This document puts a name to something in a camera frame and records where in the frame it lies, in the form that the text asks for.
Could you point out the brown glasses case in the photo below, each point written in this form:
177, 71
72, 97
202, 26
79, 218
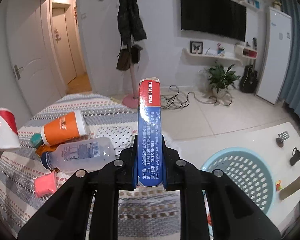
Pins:
290, 189

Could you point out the white refrigerator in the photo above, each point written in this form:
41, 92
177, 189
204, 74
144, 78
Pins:
276, 55

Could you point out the light blue laundry basket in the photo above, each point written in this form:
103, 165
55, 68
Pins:
248, 171

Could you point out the brown hanging bag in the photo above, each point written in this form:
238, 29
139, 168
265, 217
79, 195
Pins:
124, 57

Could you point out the lower white wall shelf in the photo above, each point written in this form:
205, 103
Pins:
241, 53

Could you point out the clear plastic bottle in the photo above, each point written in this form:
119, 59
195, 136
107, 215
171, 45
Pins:
89, 155

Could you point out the orange paper cup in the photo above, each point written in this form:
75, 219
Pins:
64, 128

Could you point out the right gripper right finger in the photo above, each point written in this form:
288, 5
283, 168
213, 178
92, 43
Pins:
211, 204

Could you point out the black binder clip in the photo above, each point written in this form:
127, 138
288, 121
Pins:
295, 156

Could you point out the metal clip holder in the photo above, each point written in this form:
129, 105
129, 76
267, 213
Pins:
281, 138

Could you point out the pink sticky note pad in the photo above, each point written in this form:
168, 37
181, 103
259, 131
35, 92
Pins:
45, 185

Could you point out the small rubik cube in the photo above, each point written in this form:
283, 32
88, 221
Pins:
278, 185

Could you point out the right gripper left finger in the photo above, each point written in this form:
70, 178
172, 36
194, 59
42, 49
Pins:
87, 204

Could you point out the blue curtain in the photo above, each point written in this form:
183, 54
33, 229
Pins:
290, 91

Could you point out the green potted plant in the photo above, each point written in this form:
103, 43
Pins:
220, 79

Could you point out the red blue card box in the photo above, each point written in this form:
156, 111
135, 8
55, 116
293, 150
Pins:
149, 133

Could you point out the framed butterfly picture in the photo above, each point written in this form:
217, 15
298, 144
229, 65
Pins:
196, 47

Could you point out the black acoustic guitar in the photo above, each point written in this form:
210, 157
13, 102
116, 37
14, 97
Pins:
248, 82

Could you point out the black wall television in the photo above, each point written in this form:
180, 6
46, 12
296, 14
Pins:
220, 17

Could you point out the heart pattern tissue pack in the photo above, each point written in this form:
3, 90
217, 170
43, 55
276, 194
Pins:
121, 136

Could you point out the white door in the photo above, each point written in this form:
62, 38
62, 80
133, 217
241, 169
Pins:
28, 54

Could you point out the pink coat stand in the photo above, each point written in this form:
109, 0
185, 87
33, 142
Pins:
132, 100

